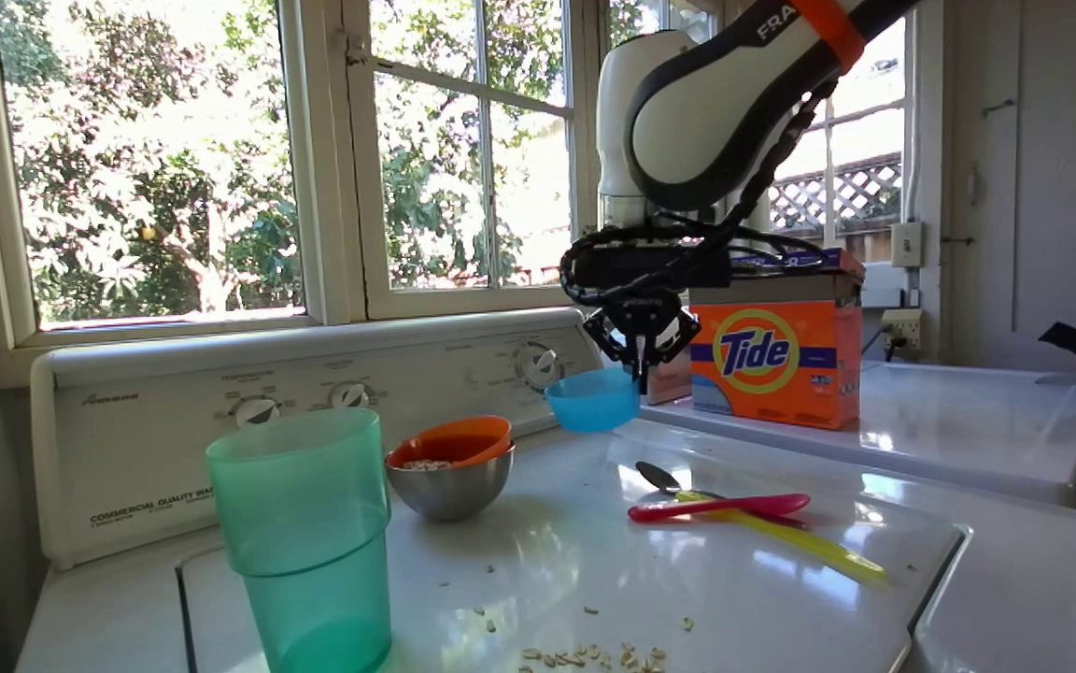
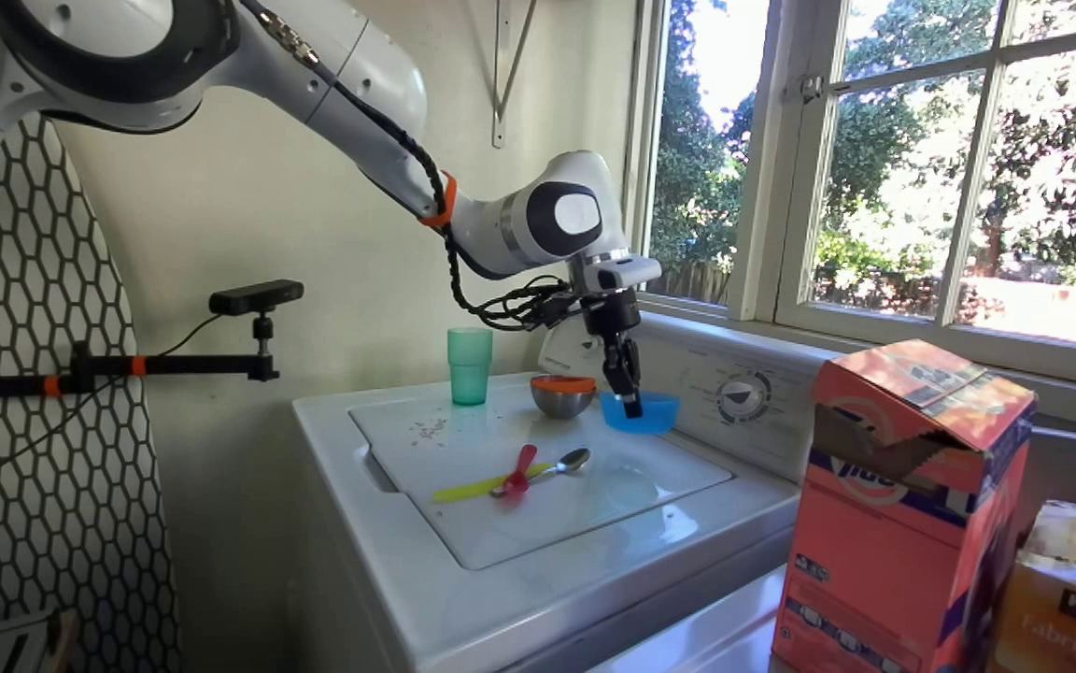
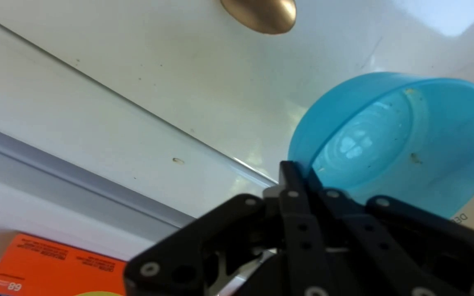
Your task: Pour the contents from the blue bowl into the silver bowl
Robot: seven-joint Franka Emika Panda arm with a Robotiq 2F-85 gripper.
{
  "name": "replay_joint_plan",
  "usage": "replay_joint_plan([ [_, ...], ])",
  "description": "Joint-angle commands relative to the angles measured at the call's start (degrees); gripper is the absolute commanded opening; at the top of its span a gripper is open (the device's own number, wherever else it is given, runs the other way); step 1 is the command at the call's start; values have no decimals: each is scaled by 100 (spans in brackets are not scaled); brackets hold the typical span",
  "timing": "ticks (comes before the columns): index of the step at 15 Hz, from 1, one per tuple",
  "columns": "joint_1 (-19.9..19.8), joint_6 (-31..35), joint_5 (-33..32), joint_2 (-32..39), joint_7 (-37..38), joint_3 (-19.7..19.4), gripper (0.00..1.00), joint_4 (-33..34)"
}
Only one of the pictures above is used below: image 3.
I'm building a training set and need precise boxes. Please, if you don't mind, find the orange Tide detergent box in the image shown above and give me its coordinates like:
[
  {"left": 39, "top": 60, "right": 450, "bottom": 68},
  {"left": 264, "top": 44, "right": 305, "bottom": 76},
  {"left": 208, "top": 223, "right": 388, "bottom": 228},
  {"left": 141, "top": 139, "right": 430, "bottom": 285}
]
[{"left": 0, "top": 231, "right": 129, "bottom": 296}]

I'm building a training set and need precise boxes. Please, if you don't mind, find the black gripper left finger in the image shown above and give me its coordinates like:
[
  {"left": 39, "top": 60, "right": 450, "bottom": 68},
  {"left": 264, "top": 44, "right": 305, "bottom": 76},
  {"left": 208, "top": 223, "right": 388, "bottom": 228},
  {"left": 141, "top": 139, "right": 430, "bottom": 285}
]
[{"left": 123, "top": 159, "right": 338, "bottom": 296}]

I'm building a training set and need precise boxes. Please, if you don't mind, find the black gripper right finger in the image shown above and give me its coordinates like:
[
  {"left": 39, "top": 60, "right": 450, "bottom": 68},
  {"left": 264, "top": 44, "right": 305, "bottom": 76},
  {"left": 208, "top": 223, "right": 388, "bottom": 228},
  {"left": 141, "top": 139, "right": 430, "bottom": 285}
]
[{"left": 307, "top": 172, "right": 474, "bottom": 296}]

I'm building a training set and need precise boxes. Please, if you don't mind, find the blue cup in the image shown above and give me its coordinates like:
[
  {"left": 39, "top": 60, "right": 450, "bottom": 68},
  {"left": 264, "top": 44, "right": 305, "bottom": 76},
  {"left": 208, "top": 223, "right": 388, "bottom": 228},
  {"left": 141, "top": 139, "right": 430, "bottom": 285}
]
[{"left": 286, "top": 70, "right": 474, "bottom": 220}]

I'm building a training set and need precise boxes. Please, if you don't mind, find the orange bowl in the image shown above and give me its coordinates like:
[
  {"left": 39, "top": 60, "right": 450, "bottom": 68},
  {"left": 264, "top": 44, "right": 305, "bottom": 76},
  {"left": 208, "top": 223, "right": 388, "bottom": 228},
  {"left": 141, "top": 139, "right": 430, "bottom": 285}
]
[{"left": 216, "top": 0, "right": 299, "bottom": 35}]

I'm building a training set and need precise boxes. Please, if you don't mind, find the white washer lid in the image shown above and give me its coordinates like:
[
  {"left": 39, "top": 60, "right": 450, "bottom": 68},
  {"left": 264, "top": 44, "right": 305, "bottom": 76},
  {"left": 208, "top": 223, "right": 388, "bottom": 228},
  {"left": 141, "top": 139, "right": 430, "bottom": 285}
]
[{"left": 0, "top": 0, "right": 474, "bottom": 187}]

